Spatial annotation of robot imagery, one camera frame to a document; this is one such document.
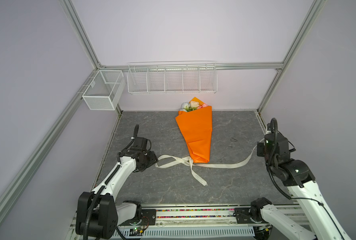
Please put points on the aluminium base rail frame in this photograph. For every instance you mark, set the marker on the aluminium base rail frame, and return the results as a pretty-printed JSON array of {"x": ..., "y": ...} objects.
[{"x": 212, "y": 216}]

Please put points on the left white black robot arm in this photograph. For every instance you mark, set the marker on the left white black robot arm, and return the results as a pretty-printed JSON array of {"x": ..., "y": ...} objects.
[{"x": 98, "y": 215}]

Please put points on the white mesh box basket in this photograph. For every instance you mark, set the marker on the white mesh box basket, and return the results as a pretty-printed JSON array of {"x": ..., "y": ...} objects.
[{"x": 104, "y": 91}]

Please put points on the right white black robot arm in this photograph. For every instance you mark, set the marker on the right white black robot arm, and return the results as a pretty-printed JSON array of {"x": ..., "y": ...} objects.
[{"x": 295, "y": 181}]

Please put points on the white wire shelf basket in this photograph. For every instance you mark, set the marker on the white wire shelf basket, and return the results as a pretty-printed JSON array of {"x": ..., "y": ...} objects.
[{"x": 183, "y": 77}]

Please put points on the cream fake rose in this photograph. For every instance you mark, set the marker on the cream fake rose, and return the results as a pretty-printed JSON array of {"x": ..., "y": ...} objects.
[{"x": 194, "y": 104}]

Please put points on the white slotted cable duct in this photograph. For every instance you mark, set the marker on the white slotted cable duct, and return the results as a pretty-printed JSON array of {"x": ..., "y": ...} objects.
[{"x": 188, "y": 233}]

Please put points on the white fake rose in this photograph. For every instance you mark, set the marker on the white fake rose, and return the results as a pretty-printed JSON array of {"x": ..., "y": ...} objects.
[{"x": 185, "y": 107}]

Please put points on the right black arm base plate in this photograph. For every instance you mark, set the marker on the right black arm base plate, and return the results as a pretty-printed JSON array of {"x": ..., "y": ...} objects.
[{"x": 243, "y": 216}]

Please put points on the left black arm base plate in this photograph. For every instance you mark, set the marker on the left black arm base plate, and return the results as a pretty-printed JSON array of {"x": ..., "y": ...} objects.
[{"x": 147, "y": 217}]

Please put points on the white printed ribbon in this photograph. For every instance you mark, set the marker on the white printed ribbon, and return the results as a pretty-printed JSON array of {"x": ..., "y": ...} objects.
[{"x": 189, "y": 162}]

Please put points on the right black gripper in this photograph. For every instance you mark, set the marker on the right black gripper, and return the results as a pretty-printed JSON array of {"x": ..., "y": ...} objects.
[{"x": 260, "y": 148}]

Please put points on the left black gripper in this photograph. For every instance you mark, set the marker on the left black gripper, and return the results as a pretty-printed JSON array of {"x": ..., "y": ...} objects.
[{"x": 153, "y": 159}]

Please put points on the orange wrapping paper sheet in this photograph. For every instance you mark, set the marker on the orange wrapping paper sheet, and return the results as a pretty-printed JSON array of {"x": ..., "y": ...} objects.
[{"x": 196, "y": 127}]

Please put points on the dark pink fake rose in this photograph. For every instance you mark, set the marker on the dark pink fake rose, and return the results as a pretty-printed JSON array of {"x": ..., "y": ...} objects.
[{"x": 202, "y": 106}]

